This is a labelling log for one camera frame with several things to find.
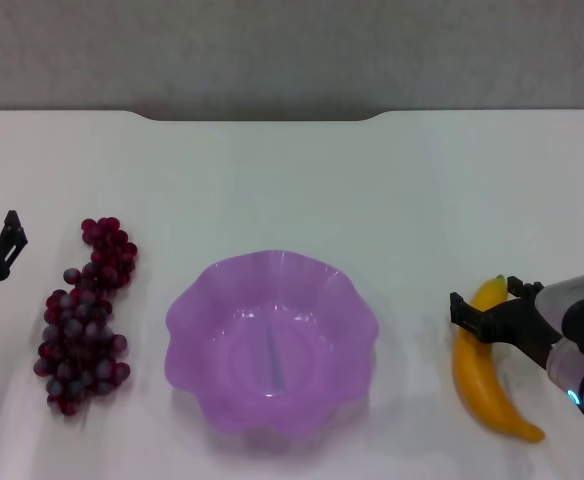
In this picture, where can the purple translucent scalloped bowl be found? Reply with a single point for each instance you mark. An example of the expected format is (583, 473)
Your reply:
(272, 340)

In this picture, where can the yellow banana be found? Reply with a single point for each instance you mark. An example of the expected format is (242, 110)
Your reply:
(477, 380)

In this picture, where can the dark red grape bunch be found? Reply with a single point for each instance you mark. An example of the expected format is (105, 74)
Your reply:
(77, 330)

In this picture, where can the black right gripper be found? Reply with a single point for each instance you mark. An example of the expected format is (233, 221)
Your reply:
(527, 325)

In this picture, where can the grey felt partition panel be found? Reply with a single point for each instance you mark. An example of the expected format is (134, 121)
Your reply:
(292, 50)

